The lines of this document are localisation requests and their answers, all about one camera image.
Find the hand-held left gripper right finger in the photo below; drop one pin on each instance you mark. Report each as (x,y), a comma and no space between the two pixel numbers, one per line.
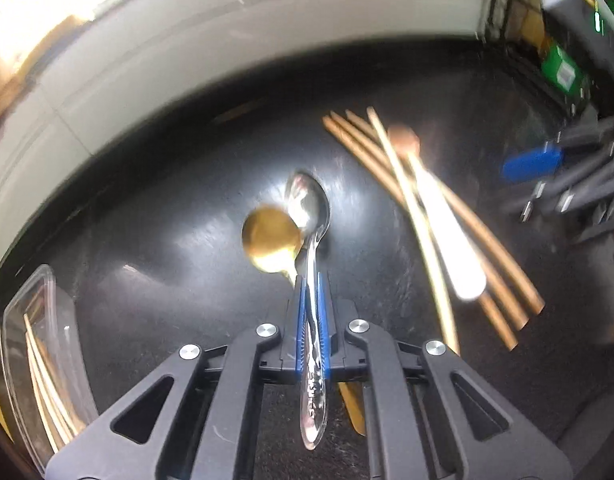
(327,345)

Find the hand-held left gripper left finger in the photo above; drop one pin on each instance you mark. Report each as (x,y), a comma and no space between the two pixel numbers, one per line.
(300,350)

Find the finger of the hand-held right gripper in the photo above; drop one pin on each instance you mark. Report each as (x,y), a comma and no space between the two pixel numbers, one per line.
(577,185)
(532,164)

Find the gold metal spoon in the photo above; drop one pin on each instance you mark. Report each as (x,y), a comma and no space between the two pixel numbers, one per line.
(269,240)

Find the silver metal spoon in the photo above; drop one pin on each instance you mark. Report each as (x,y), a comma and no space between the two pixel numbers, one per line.
(309,205)

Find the light bamboo chopstick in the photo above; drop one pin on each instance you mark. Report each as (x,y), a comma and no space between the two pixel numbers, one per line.
(39,365)
(376,122)

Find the clear plastic container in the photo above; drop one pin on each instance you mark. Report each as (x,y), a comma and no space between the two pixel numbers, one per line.
(67,340)

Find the green packet on rack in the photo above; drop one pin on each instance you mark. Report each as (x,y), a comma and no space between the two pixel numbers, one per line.
(562,67)

